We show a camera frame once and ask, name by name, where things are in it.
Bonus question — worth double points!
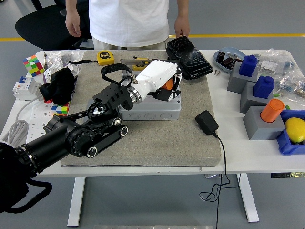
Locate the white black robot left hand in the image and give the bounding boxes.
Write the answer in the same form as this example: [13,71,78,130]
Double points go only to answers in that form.
[133,59,183,102]

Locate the person's left hand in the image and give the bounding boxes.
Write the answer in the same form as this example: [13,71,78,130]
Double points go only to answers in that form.
[174,17,191,38]

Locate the person's right hand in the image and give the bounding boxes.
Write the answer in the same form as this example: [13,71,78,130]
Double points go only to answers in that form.
[65,14,83,38]

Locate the grey electrical box clear lid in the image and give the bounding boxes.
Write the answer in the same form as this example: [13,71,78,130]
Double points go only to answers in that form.
[118,58,182,121]

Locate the small round yellow tape measure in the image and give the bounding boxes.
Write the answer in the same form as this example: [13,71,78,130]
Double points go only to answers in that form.
[132,56,149,71]

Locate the black office chair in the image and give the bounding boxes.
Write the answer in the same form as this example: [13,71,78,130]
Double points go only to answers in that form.
[15,0,94,51]

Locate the clear bag with white packet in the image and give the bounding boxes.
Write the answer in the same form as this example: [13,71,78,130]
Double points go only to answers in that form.
[44,49,86,79]

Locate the shiny black case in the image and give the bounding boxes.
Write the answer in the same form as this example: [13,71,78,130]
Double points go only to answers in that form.
[166,35,214,80]

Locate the person's torso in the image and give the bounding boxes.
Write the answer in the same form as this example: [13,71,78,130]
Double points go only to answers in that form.
[88,0,170,51]

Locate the pale blue dish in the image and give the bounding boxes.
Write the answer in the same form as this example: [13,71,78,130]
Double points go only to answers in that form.
[213,46,246,74]

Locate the large colourful puzzle cube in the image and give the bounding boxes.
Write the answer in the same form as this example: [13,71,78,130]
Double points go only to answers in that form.
[22,54,46,77]

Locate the black cloth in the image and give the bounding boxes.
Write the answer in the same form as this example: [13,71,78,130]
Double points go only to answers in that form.
[39,67,77,105]

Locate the black power adapter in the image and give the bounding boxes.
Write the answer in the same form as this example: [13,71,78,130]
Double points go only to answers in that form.
[195,110,219,135]

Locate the grey-brown mat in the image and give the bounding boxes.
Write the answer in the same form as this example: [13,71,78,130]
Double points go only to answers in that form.
[58,50,222,167]

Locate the blue bottle-shaped block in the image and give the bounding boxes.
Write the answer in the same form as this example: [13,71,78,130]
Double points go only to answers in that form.
[253,76,275,99]
[239,55,258,78]

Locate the grey holder block square hole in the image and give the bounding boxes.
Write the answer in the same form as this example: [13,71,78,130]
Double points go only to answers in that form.
[240,81,274,114]
[226,61,259,94]

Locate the white circuit breaker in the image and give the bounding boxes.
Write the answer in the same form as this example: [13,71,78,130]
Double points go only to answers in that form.
[12,75,42,101]

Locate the small colourful puzzle cube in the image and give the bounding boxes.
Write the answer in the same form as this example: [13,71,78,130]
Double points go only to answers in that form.
[51,101,71,117]

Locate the clear bag white parts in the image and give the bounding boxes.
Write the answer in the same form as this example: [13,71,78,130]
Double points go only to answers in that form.
[257,49,296,75]

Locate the white power strip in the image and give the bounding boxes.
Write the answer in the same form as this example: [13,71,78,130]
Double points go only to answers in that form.
[25,100,57,144]

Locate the clear bag small components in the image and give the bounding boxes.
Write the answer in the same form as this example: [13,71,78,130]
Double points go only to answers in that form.
[274,71,305,104]

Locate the blue plastic bin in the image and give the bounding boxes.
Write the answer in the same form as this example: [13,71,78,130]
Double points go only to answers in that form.
[276,109,305,156]

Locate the yellow lemon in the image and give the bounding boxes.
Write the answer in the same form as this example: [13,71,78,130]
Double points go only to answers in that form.
[285,117,305,144]

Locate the white table leg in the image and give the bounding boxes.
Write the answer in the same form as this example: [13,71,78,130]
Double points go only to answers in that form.
[237,173,260,223]
[67,176,86,227]

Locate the black table control panel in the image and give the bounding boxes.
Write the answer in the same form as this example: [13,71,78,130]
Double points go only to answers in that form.
[271,172,305,179]

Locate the yellow tape measure black strap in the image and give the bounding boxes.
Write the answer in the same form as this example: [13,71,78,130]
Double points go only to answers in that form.
[68,51,115,66]

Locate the black adapter cord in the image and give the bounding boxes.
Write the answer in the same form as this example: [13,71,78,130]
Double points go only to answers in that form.
[199,132,240,229]

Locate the white power cable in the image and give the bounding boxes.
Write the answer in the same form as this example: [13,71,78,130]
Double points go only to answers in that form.
[0,95,45,150]

